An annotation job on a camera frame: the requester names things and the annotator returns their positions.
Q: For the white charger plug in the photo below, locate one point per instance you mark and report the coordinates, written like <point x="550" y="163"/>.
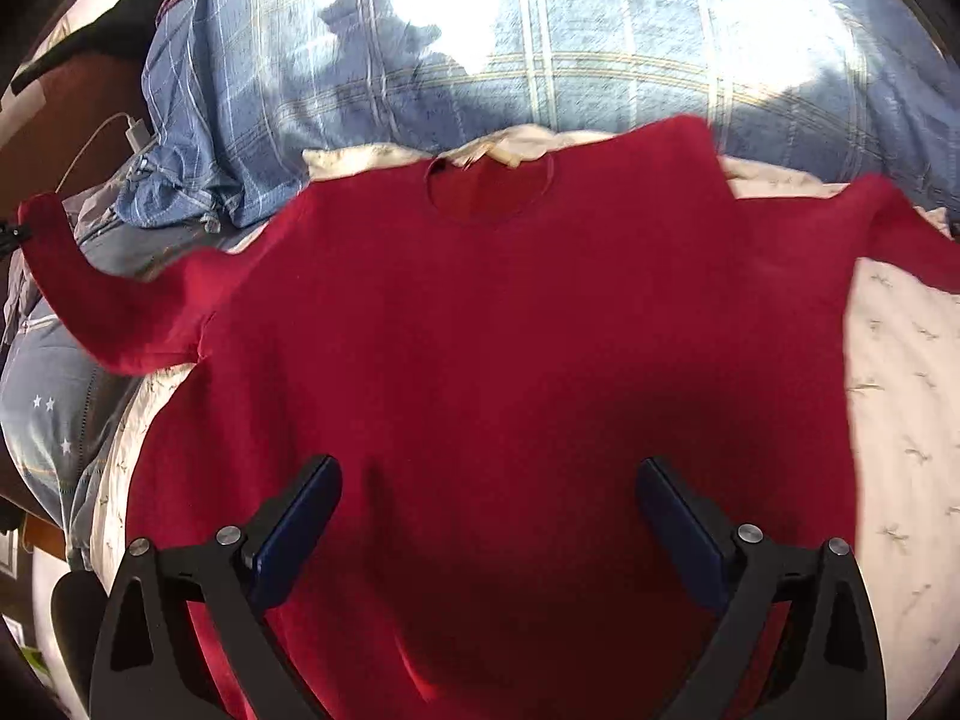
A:
<point x="138" y="135"/>

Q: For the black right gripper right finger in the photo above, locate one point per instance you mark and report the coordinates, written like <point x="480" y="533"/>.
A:
<point x="827" y="662"/>

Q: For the black garment on headboard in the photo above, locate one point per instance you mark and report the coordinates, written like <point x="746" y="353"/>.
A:
<point x="125" y="32"/>

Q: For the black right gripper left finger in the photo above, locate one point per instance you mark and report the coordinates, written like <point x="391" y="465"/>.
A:
<point x="149" y="664"/>

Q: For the blue plaid quilt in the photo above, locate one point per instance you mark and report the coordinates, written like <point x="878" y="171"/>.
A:
<point x="239" y="90"/>

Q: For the red knit sweater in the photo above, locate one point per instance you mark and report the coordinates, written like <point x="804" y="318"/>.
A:
<point x="489" y="354"/>

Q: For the cream leaf-print pillow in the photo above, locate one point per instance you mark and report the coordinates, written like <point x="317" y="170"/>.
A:
<point x="902" y="385"/>

